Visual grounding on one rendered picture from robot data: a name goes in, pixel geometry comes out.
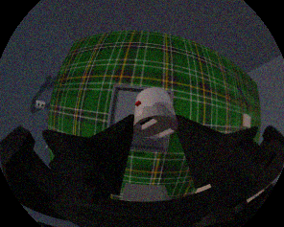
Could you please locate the grey cylinder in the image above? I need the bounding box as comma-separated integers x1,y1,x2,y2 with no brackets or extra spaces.
133,87,179,139

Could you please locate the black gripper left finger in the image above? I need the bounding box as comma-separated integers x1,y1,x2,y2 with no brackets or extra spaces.
42,114,134,195

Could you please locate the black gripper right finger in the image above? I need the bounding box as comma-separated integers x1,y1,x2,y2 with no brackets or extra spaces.
176,114,258,190

